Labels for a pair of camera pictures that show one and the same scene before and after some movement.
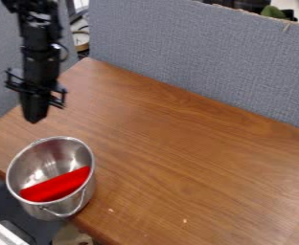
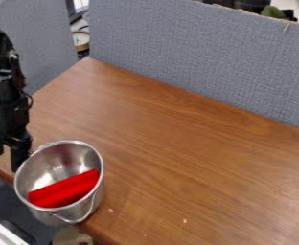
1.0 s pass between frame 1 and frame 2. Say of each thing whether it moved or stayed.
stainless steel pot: moved
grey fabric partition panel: stayed
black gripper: moved
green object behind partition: stayed
